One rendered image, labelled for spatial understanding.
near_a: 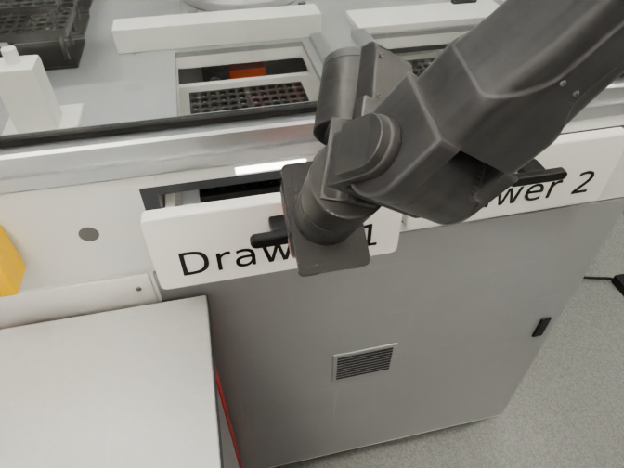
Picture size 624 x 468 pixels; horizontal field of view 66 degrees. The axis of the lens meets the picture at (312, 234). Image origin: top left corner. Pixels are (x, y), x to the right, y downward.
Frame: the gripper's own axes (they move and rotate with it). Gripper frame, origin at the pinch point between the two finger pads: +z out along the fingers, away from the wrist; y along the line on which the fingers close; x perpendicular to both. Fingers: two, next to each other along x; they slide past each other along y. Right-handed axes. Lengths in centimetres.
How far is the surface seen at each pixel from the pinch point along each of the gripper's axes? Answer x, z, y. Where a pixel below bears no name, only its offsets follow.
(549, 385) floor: -73, 82, -39
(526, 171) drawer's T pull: -27.4, 1.0, 3.8
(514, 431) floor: -57, 76, -47
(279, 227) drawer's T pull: 3.4, -0.6, 1.2
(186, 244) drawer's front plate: 13.4, 2.6, 1.4
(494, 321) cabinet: -37, 35, -15
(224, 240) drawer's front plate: 9.3, 2.8, 1.2
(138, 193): 17.7, 2.7, 7.8
